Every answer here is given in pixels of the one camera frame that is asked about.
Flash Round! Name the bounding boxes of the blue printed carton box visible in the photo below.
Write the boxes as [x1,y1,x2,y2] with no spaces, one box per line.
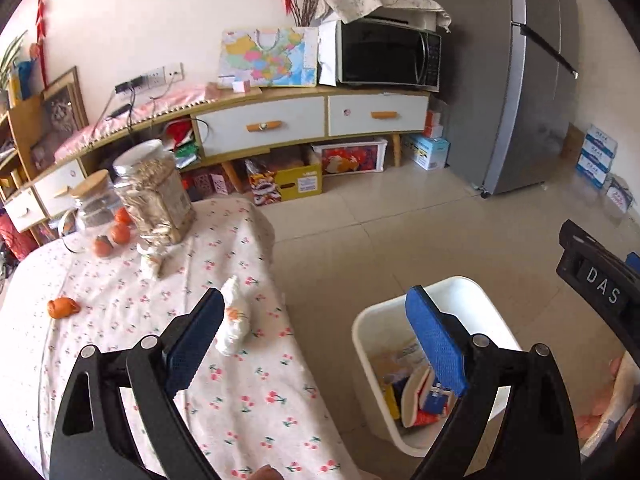
[418,368,457,416]

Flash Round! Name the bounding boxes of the dried twig bouquet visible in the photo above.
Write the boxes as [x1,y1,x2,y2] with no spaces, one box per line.
[292,0,320,27]

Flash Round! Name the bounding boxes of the framed cat picture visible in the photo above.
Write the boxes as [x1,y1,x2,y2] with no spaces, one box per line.
[30,66,88,172]

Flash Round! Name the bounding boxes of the stacked blue white cartons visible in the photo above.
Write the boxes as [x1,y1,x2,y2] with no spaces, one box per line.
[576,125,618,190]

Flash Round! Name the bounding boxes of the cherry print tablecloth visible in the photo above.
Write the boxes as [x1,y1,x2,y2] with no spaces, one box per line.
[1,198,359,479]

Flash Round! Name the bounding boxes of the yellow cardboard box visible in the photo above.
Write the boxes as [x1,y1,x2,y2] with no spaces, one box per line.
[244,152,322,206]

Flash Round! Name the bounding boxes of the red hanging decoration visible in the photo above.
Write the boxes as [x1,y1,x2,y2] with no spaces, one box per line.
[36,0,48,88]

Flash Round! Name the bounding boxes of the pink cloth runner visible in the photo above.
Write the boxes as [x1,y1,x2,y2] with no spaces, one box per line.
[53,84,264,162]

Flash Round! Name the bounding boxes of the red picture storage box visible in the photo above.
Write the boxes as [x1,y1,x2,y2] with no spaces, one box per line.
[311,138,387,176]

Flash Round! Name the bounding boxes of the plastic jar of biscuit sticks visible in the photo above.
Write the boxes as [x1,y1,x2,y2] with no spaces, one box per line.
[113,139,195,246]

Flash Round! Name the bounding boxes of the floral cloth on microwave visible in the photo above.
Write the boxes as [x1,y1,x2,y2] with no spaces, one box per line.
[314,0,451,30]

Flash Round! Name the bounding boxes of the grey refrigerator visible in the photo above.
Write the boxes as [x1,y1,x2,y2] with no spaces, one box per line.
[435,0,579,197]

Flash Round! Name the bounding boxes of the wooden open shelf unit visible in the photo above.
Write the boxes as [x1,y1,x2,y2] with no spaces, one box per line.
[1,94,43,190]

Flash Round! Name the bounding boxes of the light blue carton box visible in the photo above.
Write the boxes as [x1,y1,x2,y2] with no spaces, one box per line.
[402,133,449,171]

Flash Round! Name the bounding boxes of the glass jar with bamboo lid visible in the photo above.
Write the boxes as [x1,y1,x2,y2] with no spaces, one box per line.
[58,169,134,259]

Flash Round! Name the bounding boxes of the long white drawer cabinet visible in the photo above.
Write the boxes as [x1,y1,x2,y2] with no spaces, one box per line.
[4,86,431,232]

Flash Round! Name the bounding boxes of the black microwave oven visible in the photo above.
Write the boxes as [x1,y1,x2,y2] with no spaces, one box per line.
[318,18,442,92]

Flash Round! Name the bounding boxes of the tissue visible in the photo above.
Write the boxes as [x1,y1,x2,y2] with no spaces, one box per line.
[214,275,252,356]
[137,243,168,280]

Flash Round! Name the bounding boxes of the small pink white box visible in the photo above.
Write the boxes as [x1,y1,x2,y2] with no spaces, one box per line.
[232,80,252,94]

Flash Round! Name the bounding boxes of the orange peel piece left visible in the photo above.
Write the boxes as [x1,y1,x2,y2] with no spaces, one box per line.
[47,297,80,320]

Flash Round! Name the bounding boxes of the white trash bin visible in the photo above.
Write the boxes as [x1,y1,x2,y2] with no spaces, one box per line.
[352,276,521,458]

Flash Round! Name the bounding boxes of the wall power socket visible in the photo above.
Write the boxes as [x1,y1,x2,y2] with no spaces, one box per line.
[114,62,184,94]

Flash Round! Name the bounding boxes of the colourful map gift bag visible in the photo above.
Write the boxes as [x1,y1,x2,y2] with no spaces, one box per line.
[218,27,319,88]

